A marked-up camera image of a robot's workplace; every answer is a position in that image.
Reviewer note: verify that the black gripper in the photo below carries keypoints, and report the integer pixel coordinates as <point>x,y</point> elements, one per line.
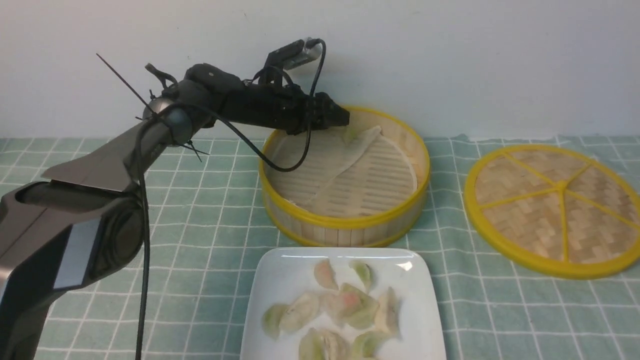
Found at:
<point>289,109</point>

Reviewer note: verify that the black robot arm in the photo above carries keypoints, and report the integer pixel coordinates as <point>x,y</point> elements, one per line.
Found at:
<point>88,218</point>

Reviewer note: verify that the white square plate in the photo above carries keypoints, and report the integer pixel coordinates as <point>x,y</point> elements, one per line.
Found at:
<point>284,274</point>

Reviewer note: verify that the bamboo steamer basket yellow rim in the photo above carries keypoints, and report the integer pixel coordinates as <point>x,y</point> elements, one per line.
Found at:
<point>378,230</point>

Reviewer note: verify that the white steamer liner cloth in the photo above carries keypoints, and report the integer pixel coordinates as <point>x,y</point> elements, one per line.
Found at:
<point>370,176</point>

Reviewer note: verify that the green checked tablecloth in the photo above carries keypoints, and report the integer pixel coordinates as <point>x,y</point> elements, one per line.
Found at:
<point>209,229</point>

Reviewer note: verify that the long black zip tie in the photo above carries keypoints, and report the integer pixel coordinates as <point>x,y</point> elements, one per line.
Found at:
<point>127,84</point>

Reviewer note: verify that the small green dumpling top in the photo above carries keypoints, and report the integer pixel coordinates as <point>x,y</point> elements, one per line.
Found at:
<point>364,273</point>

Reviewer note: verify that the pale dumpling left centre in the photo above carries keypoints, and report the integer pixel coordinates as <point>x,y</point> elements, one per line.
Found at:
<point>299,313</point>

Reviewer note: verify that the pink centre dumpling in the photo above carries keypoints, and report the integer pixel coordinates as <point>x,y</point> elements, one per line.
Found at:
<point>339,305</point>

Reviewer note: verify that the green dumpling under pink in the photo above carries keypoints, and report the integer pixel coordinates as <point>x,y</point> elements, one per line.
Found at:
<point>364,317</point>

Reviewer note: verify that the beige dumpling right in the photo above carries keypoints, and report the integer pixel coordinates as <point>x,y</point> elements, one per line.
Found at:
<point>386,319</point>

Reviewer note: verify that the pale dumpling bottom centre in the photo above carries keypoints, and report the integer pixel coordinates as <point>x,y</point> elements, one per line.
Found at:
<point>335,347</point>

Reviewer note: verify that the woven bamboo steamer lid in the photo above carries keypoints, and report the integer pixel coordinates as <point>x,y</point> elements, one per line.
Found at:
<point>554,211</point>

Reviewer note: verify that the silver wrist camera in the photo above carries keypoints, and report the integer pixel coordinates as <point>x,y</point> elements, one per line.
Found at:
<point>295,54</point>

